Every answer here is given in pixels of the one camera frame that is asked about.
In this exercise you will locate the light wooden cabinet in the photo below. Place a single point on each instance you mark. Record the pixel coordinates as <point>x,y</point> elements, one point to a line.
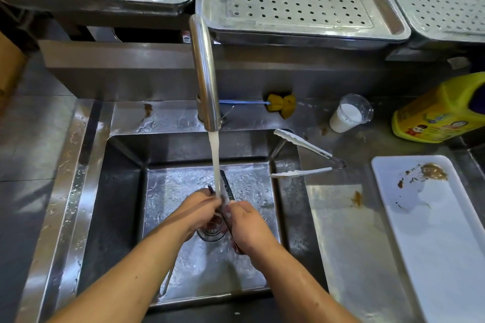
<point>9,65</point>

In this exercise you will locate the person's right forearm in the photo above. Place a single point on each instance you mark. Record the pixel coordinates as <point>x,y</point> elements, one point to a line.
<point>303,292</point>

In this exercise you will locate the white-tipped metal tongs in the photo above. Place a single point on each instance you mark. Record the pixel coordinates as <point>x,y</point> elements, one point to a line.
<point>303,143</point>

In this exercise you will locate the steel tongs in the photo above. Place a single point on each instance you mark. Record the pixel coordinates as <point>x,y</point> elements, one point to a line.
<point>168,277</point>
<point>226,184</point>

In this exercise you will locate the curved steel faucet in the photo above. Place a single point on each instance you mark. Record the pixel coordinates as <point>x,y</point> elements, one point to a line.
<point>204,69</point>

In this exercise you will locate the yellow detergent bottle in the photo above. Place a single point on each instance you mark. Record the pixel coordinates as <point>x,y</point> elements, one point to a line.
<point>435,118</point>

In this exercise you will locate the person's right hand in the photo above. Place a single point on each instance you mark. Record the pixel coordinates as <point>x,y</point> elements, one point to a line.
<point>252,228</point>

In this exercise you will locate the white plastic tray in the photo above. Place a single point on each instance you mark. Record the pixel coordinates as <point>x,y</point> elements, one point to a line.
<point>435,239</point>

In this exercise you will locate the stainless steel sink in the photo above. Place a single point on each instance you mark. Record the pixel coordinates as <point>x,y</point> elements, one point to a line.
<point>113,201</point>

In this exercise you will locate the person's left hand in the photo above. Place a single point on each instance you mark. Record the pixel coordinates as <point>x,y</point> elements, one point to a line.
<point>197,213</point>

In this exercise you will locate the person's left forearm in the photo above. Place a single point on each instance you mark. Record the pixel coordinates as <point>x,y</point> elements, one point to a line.
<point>125,281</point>

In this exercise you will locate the clear cup with white liquid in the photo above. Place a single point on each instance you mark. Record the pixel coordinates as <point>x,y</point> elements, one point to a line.
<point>346,116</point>

